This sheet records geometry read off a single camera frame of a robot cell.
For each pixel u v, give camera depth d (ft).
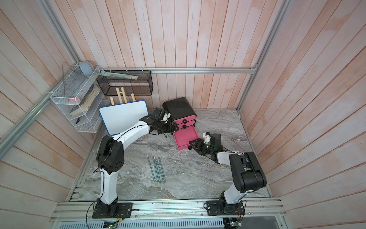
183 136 3.25
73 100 2.39
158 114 2.48
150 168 2.92
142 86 3.52
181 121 3.05
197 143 2.73
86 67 2.73
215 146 2.44
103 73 2.97
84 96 2.50
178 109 3.18
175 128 2.83
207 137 2.89
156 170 2.87
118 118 3.02
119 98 2.82
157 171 2.84
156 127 2.20
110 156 1.72
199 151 2.76
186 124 3.22
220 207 2.25
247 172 1.54
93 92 2.80
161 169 2.89
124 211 2.40
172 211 2.44
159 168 2.90
